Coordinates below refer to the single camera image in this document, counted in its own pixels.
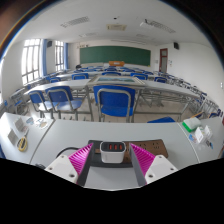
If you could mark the small dark packet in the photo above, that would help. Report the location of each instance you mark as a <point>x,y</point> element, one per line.
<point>210,144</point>

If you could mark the white ceiling projector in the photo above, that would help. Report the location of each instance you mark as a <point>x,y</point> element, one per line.
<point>146,24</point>

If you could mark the green chalkboard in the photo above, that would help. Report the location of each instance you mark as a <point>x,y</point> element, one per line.
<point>115,55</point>

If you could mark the blue classroom chairs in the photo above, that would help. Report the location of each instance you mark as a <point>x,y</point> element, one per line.
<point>80,76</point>

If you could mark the brown classroom door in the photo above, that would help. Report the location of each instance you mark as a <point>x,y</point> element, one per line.
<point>163,61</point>

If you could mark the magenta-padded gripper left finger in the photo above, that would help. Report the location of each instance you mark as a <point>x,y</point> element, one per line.
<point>80,160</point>

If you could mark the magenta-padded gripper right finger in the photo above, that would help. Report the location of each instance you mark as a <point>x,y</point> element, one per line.
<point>143,158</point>

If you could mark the orange lectern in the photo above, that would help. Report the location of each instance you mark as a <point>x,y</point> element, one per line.
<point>116,63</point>

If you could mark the blue curtain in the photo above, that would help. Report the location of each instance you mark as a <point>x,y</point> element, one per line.
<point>66,55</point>
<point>44,56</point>

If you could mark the ceiling light panels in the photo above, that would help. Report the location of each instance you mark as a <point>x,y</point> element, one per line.
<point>75,21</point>

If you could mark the blue wood-edged chair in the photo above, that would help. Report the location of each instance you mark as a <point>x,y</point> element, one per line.
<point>197,115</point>

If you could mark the small white box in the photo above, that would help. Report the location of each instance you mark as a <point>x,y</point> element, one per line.
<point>208,131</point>

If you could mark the grey classroom desks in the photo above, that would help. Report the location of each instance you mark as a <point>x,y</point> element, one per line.
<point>66,84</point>

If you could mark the large window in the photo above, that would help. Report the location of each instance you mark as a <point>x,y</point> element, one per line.
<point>30,61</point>

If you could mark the black wall speaker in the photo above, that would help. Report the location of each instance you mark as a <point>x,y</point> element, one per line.
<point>176,45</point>
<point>49,43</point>

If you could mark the white charger block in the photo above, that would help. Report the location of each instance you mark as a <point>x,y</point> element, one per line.
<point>112,152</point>

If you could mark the green and white wipes pack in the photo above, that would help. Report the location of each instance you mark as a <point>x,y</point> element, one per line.
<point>191,124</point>

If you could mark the narrow window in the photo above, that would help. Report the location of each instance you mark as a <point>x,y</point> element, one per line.
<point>59,56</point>

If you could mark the colourful printed card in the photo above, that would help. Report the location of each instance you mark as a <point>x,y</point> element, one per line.
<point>192,138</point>

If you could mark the grey card stand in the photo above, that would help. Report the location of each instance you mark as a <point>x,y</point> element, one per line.
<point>19,124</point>
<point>12,137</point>

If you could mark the colourful stickers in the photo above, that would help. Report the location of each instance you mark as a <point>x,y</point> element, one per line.
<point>38,123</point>

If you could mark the blue chair seat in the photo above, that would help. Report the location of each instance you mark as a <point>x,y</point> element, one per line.
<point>161,120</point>

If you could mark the ceiling air conditioner vent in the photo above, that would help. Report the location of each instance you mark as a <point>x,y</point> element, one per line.
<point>116,27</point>

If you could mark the blue metal-framed chair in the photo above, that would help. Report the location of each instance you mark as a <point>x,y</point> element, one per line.
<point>58,95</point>
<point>113,100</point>
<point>35,96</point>

